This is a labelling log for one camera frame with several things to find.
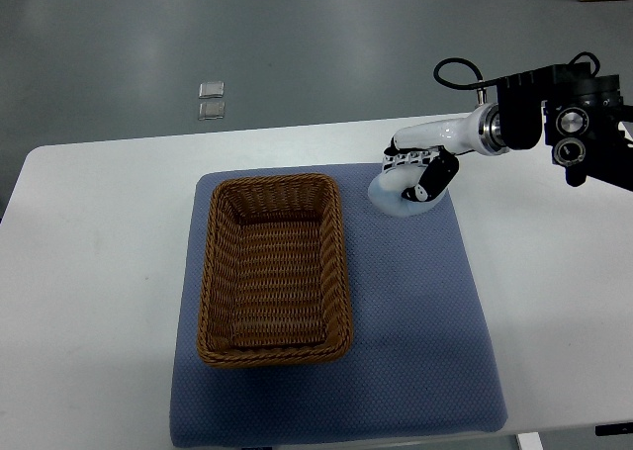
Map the blue quilted mat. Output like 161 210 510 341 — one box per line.
169 163 507 447

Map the pale blue plush toy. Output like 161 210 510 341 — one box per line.
367 165 445 218

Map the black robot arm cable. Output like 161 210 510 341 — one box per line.
432 50 602 106

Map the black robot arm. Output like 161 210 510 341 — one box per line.
377 52 632 204

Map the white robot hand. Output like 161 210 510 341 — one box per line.
382 104 488 202

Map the brown wicker basket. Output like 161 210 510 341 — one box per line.
197 173 353 369

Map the upper metal floor plate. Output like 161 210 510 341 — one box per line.
199 81 225 99

